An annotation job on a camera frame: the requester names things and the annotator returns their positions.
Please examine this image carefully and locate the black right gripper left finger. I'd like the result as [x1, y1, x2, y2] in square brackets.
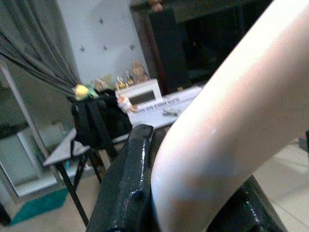
[86, 124, 155, 232]

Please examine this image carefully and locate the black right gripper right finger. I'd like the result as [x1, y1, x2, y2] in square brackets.
[208, 175, 288, 232]

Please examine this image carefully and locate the white broom handle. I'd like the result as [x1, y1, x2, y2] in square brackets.
[150, 0, 309, 232]

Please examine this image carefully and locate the teal floor mat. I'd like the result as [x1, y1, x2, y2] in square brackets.
[9, 187, 70, 227]

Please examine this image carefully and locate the grey folding table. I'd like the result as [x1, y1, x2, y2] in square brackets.
[43, 84, 206, 228]

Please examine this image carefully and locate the black backpack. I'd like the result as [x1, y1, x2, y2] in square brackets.
[70, 88, 133, 158]

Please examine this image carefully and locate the small white orange figurine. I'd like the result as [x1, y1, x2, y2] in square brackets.
[116, 94, 139, 114]

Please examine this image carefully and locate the long white printed box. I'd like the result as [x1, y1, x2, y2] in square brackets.
[127, 86, 203, 129]

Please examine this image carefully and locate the white box with dark window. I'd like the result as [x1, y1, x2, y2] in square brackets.
[114, 78, 163, 107]

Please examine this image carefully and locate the glass perfume bottle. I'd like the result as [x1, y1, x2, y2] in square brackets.
[115, 76, 126, 90]

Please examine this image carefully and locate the yellow green plush toy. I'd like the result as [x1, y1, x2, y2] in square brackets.
[73, 84, 99, 101]

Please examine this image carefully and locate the brown teddy bear figure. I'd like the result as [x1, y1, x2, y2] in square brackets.
[131, 60, 149, 83]

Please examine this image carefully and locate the white framed glass door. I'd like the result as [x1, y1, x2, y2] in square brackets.
[0, 58, 63, 198]

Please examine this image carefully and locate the dark wooden cabinet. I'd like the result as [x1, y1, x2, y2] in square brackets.
[130, 0, 273, 96]

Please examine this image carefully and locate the grey curtain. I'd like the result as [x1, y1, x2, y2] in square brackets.
[0, 0, 82, 96]

